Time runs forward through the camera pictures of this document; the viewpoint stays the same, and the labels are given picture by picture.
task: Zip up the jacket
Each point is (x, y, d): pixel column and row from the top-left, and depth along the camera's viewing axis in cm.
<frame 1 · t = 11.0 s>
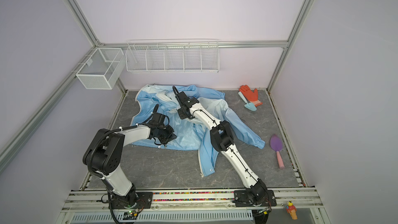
left hand: (177, 137, 94), fingers closed
right hand: (185, 114, 104), fingers closed
light blue zip jacket: (191, 135, 95), point 3 cm above the table
teal toy trowel: (249, 106, 114), on the table
purple pink toy shovel: (276, 143, 95), on the table

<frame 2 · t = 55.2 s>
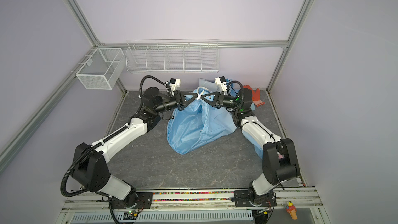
left hand: (198, 99, 68), fingers closed
right hand: (200, 99, 69), fingers closed
light blue zip jacket: (200, 121, 79), point 23 cm above the table
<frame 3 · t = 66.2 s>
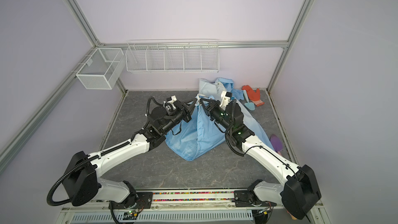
left hand: (199, 101, 67), fingers closed
right hand: (198, 100, 69), fingers closed
light blue zip jacket: (199, 134, 77), point 19 cm above the table
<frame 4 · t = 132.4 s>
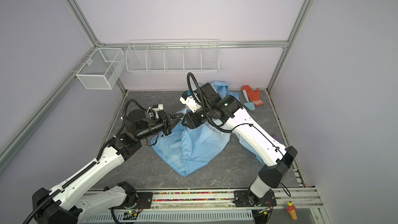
left hand: (183, 117, 65), fingers closed
right hand: (185, 122, 67), fingers open
light blue zip jacket: (186, 149, 78), point 14 cm above the table
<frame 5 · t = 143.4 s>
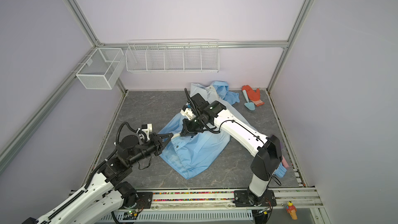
left hand: (173, 137, 69), fingers closed
right hand: (181, 135, 73), fingers closed
